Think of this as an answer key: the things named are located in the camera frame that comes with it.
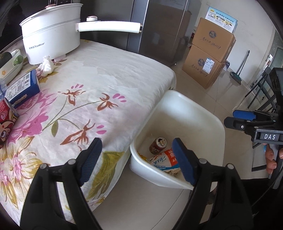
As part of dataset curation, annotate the red milk drink can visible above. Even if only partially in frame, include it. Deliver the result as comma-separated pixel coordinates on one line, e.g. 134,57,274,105
0,98,19,148

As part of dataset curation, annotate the large blue food box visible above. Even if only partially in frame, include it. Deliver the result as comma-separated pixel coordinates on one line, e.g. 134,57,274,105
5,70,40,109

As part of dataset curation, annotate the white trash bin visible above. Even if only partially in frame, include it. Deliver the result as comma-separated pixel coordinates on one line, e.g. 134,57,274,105
129,90,225,190

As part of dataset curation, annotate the person right hand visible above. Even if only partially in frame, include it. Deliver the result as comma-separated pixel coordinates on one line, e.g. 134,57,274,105
265,144,282,174

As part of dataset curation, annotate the broom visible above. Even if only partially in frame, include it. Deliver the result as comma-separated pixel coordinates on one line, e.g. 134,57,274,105
230,50,250,85

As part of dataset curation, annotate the black chair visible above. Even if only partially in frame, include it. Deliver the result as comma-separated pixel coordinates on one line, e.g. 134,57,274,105
244,67,277,112

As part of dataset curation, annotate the lower cardboard box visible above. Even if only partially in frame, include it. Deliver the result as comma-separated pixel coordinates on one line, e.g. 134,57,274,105
182,45,225,89

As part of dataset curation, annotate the cardboard box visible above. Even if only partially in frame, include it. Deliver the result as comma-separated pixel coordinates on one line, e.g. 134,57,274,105
192,18,236,62
182,45,225,89

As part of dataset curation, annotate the upper cardboard box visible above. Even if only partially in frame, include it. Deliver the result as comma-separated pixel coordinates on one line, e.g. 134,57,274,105
192,18,236,62

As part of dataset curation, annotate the white snack bag in bin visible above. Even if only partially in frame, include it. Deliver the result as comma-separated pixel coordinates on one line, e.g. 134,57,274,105
149,148,180,175

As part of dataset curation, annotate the blue white printed box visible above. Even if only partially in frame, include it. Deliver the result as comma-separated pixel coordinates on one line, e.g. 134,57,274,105
205,7,238,34

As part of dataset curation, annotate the red can in bin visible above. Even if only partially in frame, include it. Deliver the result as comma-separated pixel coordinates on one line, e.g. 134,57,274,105
149,137,167,154

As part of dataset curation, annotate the grey refrigerator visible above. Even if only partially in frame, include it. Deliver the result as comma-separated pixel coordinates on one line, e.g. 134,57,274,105
1,1,201,66

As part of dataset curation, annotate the clear plastic water bottle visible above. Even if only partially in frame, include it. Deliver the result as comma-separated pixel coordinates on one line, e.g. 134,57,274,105
0,79,7,101

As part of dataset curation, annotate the floral tablecloth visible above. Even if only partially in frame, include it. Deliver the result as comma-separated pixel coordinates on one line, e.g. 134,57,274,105
1,40,176,223

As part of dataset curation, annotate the white crumpled tissue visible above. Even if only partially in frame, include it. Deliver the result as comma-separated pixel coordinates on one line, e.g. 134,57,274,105
36,56,55,77

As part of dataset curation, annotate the dark green pumpkin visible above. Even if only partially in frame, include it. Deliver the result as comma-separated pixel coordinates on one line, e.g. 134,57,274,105
0,52,12,68

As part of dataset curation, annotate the white electric cooking pot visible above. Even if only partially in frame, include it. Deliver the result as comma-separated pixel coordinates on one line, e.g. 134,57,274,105
20,3,142,65

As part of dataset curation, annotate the white ceramic bowl green handle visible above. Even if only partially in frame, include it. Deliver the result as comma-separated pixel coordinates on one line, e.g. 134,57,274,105
1,49,24,85

